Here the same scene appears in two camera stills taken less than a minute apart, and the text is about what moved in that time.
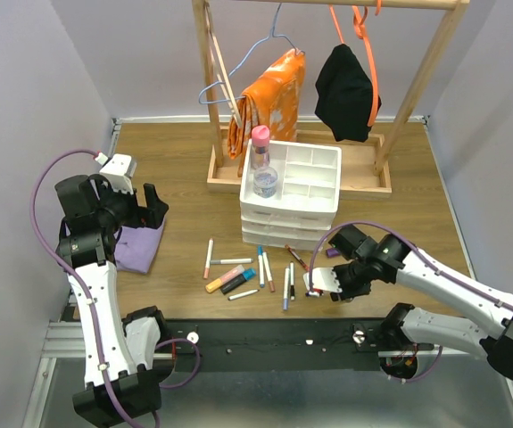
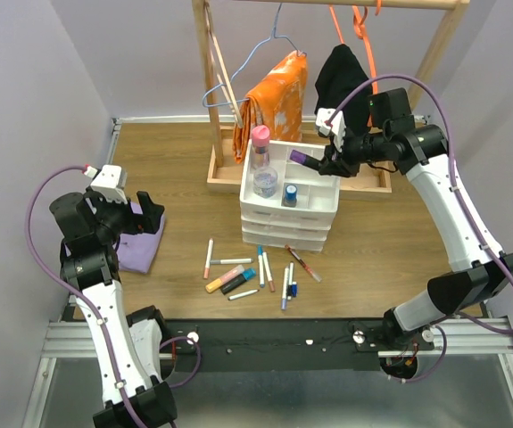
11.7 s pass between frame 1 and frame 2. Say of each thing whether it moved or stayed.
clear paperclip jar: stayed
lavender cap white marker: stayed
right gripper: moved
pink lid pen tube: stayed
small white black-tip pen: stayed
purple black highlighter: moved
